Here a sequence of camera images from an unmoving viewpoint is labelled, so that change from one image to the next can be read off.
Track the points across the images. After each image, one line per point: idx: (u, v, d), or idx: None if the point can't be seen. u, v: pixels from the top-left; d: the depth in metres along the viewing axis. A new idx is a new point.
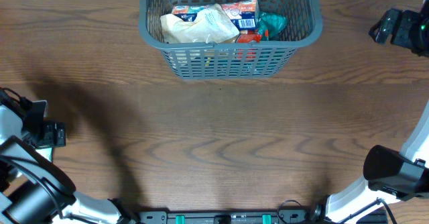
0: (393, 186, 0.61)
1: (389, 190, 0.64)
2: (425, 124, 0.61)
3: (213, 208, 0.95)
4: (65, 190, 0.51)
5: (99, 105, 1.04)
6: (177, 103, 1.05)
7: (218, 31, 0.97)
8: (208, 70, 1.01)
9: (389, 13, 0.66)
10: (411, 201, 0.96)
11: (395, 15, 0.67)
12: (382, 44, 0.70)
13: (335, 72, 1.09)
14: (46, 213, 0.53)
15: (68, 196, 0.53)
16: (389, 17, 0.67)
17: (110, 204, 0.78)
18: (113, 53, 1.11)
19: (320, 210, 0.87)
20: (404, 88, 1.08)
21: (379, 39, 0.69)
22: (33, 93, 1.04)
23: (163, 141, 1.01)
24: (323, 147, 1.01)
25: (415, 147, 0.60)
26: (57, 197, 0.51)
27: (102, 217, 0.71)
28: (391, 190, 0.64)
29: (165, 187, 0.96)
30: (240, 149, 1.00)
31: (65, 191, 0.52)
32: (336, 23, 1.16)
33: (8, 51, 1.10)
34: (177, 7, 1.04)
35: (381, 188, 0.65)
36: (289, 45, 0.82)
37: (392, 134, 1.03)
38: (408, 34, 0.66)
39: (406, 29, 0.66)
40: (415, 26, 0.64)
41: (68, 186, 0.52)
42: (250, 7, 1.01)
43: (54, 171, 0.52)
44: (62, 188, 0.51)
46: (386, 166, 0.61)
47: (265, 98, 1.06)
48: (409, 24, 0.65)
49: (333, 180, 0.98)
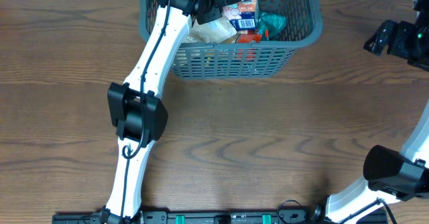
0: (395, 186, 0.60)
1: (392, 190, 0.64)
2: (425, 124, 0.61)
3: (214, 207, 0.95)
4: (153, 131, 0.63)
5: (100, 105, 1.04)
6: (177, 103, 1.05)
7: (218, 31, 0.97)
8: (208, 70, 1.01)
9: (385, 24, 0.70)
10: (411, 201, 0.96)
11: (391, 26, 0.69)
12: (378, 56, 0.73)
13: (335, 72, 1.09)
14: (133, 129, 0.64)
15: (151, 138, 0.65)
16: (385, 27, 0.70)
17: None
18: (113, 53, 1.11)
19: (320, 209, 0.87)
20: (405, 88, 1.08)
21: (375, 49, 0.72)
22: (35, 93, 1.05)
23: (163, 141, 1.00)
24: (322, 148, 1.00)
25: (415, 147, 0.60)
26: (145, 135, 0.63)
27: (131, 188, 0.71)
28: (395, 190, 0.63)
29: (166, 186, 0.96)
30: (239, 149, 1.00)
31: (153, 134, 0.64)
32: (336, 23, 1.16)
33: (9, 51, 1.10)
34: None
35: (383, 188, 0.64)
36: (289, 45, 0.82)
37: (393, 134, 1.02)
38: (403, 45, 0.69)
39: (402, 39, 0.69)
40: (410, 37, 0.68)
41: (155, 132, 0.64)
42: (250, 7, 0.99)
43: (158, 123, 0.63)
44: (153, 130, 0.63)
46: (387, 165, 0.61)
47: (265, 98, 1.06)
48: (405, 35, 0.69)
49: (333, 180, 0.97)
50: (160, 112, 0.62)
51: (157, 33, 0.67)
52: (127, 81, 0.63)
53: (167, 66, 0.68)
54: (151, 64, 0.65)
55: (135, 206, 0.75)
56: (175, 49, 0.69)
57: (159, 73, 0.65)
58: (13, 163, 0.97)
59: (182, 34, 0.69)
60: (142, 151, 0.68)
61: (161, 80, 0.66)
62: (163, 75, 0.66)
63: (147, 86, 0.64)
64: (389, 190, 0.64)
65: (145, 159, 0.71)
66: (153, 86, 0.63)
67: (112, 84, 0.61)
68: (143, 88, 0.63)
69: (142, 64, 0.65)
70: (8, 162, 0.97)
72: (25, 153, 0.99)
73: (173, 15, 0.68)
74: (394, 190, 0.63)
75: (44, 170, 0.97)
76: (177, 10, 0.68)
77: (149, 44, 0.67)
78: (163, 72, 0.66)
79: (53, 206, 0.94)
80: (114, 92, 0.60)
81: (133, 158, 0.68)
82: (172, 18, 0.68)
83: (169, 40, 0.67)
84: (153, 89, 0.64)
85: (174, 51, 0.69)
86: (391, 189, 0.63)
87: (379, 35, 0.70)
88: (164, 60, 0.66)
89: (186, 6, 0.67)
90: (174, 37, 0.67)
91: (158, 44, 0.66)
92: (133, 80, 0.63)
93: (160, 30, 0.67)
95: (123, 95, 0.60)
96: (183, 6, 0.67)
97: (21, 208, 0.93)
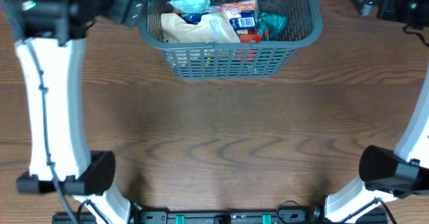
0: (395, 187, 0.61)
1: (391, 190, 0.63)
2: (416, 124, 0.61)
3: (213, 207, 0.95)
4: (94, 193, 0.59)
5: (100, 104, 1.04)
6: (177, 103, 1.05)
7: (220, 37, 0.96)
8: (208, 70, 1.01)
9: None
10: (411, 201, 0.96)
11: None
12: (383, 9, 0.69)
13: (335, 72, 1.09)
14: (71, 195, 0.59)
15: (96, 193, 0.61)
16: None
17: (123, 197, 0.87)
18: (113, 53, 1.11)
19: (318, 210, 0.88)
20: (405, 88, 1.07)
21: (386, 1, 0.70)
22: None
23: (163, 141, 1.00)
24: (322, 148, 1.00)
25: (409, 147, 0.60)
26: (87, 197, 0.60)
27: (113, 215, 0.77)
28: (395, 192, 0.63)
29: (165, 186, 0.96)
30: (240, 149, 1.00)
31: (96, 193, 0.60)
32: (336, 23, 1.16)
33: (9, 50, 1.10)
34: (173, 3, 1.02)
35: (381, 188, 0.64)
36: (289, 45, 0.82)
37: (393, 135, 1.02)
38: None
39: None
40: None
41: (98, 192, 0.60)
42: (250, 6, 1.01)
43: (93, 189, 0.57)
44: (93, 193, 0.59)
46: (381, 169, 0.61)
47: (265, 99, 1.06)
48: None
49: (333, 180, 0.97)
50: (91, 182, 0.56)
51: (35, 91, 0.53)
52: (34, 171, 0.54)
53: (73, 125, 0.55)
54: (47, 138, 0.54)
55: (123, 216, 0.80)
56: (70, 98, 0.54)
57: (65, 145, 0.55)
58: (14, 163, 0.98)
59: (70, 76, 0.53)
60: (101, 199, 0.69)
61: (73, 145, 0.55)
62: (72, 143, 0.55)
63: (59, 168, 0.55)
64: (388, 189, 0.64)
65: (110, 194, 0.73)
66: (66, 167, 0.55)
67: (20, 178, 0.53)
68: (55, 175, 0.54)
69: (39, 142, 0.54)
70: (9, 162, 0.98)
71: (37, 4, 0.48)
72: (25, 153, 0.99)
73: (45, 59, 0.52)
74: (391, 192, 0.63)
75: None
76: (47, 44, 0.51)
77: (33, 112, 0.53)
78: (65, 139, 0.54)
79: (53, 206, 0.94)
80: (26, 188, 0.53)
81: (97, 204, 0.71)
82: (49, 56, 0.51)
83: (53, 95, 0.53)
84: (68, 168, 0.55)
85: (71, 102, 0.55)
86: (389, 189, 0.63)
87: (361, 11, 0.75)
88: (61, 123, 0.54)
89: (56, 25, 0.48)
90: (59, 85, 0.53)
91: (44, 108, 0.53)
92: (41, 169, 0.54)
93: (37, 86, 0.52)
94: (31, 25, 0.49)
95: (37, 186, 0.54)
96: (53, 21, 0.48)
97: (21, 209, 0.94)
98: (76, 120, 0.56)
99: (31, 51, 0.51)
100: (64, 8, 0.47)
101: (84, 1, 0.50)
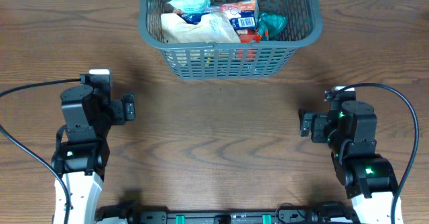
0: (375, 185, 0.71)
1: (370, 180, 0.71)
2: None
3: (213, 207, 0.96)
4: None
5: None
6: (177, 103, 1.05)
7: (221, 37, 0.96)
8: (208, 70, 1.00)
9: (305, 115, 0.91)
10: (410, 201, 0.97)
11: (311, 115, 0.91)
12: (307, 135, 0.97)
13: (335, 72, 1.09)
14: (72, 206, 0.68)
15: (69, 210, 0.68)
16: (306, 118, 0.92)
17: (110, 220, 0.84)
18: (112, 53, 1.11)
19: (316, 216, 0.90)
20: (405, 88, 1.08)
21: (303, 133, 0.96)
22: (35, 94, 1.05)
23: (163, 141, 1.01)
24: (323, 147, 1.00)
25: None
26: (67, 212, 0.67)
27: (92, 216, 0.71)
28: (374, 177, 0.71)
29: (165, 187, 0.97)
30: (240, 149, 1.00)
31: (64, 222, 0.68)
32: (336, 23, 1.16)
33: (9, 51, 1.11)
34: (172, 5, 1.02)
35: (366, 178, 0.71)
36: (289, 45, 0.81)
37: (393, 134, 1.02)
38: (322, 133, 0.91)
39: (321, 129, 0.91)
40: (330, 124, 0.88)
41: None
42: (250, 6, 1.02)
43: None
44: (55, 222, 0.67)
46: None
47: (265, 98, 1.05)
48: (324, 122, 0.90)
49: (332, 180, 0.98)
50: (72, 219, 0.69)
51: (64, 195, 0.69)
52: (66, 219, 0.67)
53: (89, 204, 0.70)
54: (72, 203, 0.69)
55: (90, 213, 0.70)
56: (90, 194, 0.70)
57: (84, 194, 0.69)
58: (15, 162, 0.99)
59: (90, 199, 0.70)
60: (83, 204, 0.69)
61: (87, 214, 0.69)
62: (91, 196, 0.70)
63: (75, 213, 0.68)
64: (368, 172, 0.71)
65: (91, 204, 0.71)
66: (80, 213, 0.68)
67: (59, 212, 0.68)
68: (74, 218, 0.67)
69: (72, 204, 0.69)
70: (10, 162, 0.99)
71: (74, 153, 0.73)
72: (25, 153, 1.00)
73: (73, 183, 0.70)
74: (376, 189, 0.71)
75: (46, 170, 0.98)
76: (73, 178, 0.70)
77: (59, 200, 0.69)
78: (91, 196, 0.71)
79: (53, 206, 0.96)
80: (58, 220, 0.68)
81: (79, 194, 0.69)
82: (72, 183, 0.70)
83: (75, 203, 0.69)
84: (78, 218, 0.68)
85: (91, 202, 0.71)
86: (371, 186, 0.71)
87: (303, 123, 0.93)
88: (78, 204, 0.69)
89: (87, 162, 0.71)
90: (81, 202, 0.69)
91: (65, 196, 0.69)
92: (74, 214, 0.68)
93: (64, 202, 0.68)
94: (70, 164, 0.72)
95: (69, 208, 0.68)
96: (85, 163, 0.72)
97: (21, 208, 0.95)
98: (91, 202, 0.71)
99: (64, 179, 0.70)
100: (94, 154, 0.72)
101: (103, 149, 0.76)
